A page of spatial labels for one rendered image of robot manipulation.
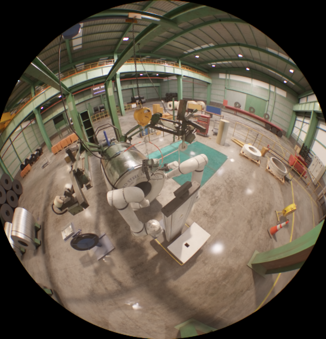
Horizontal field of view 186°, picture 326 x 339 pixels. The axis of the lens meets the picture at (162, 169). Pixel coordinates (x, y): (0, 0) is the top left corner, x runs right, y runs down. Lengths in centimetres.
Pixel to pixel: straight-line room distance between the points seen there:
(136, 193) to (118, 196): 13
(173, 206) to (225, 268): 231
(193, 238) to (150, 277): 137
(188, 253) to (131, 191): 116
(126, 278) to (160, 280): 72
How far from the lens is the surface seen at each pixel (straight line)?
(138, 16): 168
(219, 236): 263
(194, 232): 158
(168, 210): 63
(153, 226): 117
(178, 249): 152
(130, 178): 165
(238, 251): 287
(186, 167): 89
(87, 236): 209
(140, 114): 114
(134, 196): 72
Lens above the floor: 235
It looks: 42 degrees down
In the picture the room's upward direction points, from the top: 5 degrees counter-clockwise
